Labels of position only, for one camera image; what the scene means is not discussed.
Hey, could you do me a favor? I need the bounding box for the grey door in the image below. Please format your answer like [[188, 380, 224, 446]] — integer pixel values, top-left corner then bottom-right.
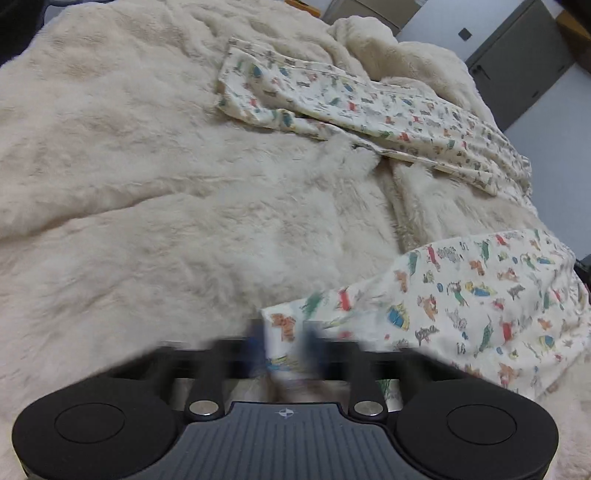
[[465, 0, 580, 132]]

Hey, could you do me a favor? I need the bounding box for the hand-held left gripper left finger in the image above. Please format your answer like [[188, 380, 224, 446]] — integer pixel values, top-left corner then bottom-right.
[[108, 323, 267, 418]]

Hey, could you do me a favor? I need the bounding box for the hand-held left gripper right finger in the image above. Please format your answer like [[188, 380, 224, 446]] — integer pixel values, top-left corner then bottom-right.
[[302, 325, 462, 418]]

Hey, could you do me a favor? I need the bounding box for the animal print cream garment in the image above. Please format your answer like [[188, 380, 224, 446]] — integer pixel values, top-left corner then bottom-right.
[[216, 38, 591, 402]]

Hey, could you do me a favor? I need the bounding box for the fluffy cream blanket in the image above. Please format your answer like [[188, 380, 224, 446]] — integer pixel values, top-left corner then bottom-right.
[[0, 0, 591, 480]]

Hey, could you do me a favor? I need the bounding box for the small brown fridge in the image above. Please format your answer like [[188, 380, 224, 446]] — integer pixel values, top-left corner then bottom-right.
[[321, 0, 421, 29]]

